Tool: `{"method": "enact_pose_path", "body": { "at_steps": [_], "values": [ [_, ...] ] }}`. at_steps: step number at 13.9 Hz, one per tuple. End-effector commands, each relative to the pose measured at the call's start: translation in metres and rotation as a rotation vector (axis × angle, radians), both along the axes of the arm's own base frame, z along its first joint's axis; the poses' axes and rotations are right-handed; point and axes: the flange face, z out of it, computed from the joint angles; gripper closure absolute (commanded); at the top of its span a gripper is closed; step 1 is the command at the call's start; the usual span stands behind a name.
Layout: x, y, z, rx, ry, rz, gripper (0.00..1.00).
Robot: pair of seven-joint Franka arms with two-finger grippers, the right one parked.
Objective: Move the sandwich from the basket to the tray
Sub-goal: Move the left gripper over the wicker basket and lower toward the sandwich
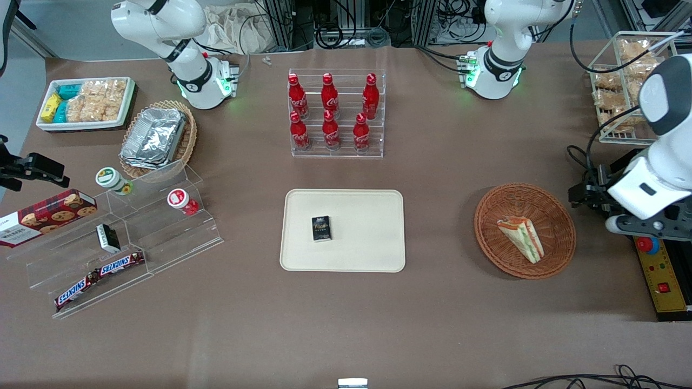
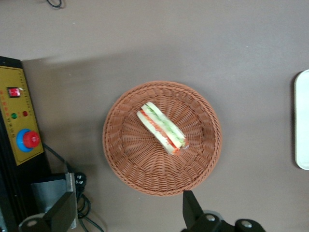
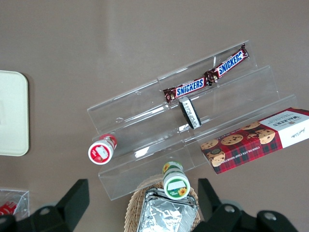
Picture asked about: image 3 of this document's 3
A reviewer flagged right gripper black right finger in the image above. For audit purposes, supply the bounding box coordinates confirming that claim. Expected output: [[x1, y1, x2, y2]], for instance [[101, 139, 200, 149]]
[[195, 178, 242, 232]]

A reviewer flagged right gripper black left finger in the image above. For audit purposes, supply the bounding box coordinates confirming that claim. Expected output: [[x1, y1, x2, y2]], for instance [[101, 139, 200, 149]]
[[30, 178, 91, 232]]

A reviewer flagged aluminium foil tray stack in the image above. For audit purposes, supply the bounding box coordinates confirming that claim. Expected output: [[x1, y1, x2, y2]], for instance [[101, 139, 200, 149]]
[[137, 187, 198, 232]]

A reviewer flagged oval light wicker basket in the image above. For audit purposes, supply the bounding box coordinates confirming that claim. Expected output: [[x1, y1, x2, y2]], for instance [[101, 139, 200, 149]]
[[124, 174, 202, 232]]

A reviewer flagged cream plastic serving tray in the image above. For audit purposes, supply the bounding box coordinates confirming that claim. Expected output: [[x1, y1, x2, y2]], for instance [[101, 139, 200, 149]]
[[0, 70, 29, 157]]

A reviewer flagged green lid sunflower cup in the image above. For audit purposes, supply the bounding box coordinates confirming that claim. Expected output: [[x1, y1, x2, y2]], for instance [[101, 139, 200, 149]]
[[162, 161, 191, 200]]

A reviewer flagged clear acrylic bottle rack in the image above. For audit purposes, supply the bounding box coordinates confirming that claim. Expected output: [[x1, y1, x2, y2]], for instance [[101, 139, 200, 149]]
[[0, 188, 30, 222]]

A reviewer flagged red lid yogurt cup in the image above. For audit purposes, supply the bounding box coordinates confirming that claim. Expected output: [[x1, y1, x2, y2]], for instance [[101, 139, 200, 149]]
[[87, 134, 118, 165]]

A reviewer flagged red Coca-Cola bottle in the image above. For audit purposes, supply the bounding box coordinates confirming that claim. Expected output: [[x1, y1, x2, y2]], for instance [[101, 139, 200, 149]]
[[0, 200, 16, 217]]

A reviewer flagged Walkers red tartan cookie box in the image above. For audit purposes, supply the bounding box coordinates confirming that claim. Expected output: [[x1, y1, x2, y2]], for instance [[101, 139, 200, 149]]
[[200, 108, 309, 175]]

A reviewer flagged small black white snack box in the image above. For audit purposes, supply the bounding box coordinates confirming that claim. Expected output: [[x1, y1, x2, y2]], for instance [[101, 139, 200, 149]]
[[178, 96, 201, 130]]

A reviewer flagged clear acrylic stepped display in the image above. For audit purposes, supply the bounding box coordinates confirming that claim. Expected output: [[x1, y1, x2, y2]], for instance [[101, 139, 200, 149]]
[[86, 40, 299, 201]]

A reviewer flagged Snickers chocolate bar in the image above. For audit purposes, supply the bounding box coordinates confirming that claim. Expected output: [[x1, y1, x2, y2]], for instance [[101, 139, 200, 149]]
[[163, 77, 209, 104], [204, 43, 250, 84]]

